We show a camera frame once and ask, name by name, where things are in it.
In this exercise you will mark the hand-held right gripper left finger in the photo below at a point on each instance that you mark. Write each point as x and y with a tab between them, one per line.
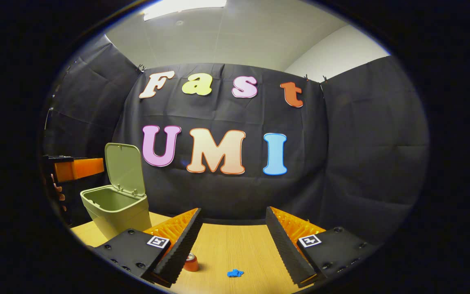
184	245

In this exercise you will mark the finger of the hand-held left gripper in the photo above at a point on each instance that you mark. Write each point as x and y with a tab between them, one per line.
80	168

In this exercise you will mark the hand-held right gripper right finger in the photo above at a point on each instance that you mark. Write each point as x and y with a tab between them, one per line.
284	249

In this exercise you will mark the red pop can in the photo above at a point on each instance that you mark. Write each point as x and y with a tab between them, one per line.
192	264

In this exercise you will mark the blue paper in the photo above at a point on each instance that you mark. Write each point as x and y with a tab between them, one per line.
235	273

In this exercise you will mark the green desktop garbage bin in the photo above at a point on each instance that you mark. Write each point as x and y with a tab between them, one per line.
116	212

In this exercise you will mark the wooden desktop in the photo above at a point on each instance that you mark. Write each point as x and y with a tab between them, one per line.
235	249

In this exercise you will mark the black backdrop cloth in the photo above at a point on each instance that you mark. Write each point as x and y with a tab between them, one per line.
235	196

